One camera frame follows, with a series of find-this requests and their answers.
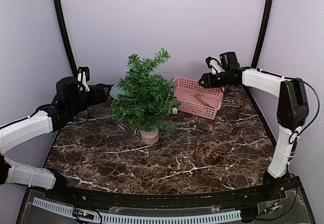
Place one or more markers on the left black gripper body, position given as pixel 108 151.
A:
pixel 95 99

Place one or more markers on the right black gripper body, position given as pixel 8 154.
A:
pixel 215 83

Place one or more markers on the small green christmas tree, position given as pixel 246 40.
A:
pixel 149 98

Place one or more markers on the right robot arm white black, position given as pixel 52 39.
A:
pixel 292 108

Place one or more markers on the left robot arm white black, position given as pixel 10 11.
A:
pixel 73 96

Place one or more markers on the brown reindeer ornament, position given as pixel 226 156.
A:
pixel 200 99

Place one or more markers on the pale green plate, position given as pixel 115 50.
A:
pixel 116 91

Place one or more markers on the pink plastic basket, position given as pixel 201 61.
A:
pixel 197 100

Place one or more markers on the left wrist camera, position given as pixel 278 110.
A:
pixel 83 76

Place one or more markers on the right black frame post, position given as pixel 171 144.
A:
pixel 262 33

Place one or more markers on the black frame post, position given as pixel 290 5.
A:
pixel 64 36
pixel 262 33

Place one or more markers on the left black frame post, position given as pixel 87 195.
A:
pixel 64 36

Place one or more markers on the black front rail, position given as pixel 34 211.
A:
pixel 242 198

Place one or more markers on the white slotted cable duct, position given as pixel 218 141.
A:
pixel 90 216

